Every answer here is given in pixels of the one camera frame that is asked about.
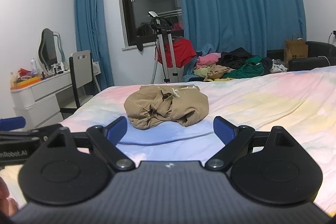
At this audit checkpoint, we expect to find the tan shirt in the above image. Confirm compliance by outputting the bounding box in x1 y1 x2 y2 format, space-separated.
123 85 210 130

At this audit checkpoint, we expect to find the person left hand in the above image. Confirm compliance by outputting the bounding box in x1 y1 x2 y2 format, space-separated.
0 178 19 217

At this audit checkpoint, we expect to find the white dresser desk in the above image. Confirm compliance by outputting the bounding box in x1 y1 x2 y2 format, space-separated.
11 71 72 130

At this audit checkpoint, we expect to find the orange tray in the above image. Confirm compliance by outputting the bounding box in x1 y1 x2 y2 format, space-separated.
10 76 41 90

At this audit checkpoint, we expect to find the tan garment on pile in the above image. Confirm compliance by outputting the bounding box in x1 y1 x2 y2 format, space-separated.
205 64 234 81

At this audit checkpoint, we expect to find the green garment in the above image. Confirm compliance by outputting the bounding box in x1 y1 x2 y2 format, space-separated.
222 56 269 79

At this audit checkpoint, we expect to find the yellow garment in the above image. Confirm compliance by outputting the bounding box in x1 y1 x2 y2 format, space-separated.
194 67 208 78

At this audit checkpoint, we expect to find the black and grey chair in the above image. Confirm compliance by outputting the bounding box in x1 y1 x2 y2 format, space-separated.
56 50 93 119

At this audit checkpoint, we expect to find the white plastic bottle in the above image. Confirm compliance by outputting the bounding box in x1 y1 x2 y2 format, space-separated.
30 58 38 75

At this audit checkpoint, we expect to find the black garment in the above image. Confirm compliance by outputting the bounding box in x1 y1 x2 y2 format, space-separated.
216 47 253 69

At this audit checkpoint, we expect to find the pink garment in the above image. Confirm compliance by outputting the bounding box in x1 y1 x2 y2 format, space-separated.
195 52 221 69

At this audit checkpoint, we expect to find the wavy vanity mirror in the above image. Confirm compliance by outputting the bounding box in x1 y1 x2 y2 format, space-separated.
38 28 65 73

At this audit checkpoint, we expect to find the red garment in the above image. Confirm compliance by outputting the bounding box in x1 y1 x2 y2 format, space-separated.
163 38 197 68

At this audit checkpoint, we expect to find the brown paper bag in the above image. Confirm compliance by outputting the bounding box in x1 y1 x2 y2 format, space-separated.
284 33 309 65

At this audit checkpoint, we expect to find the blue curtain left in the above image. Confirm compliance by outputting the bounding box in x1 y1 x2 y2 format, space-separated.
75 0 114 89

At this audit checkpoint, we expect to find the blue curtain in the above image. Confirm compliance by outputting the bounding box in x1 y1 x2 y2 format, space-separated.
75 0 114 89
181 0 306 56

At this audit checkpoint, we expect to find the silver tripod with phone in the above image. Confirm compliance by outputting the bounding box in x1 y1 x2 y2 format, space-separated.
148 11 181 84

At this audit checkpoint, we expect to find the blue curtain right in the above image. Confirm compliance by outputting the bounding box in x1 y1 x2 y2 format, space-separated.
181 0 306 56

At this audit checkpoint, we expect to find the wall power socket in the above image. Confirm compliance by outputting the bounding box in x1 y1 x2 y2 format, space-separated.
332 30 336 42

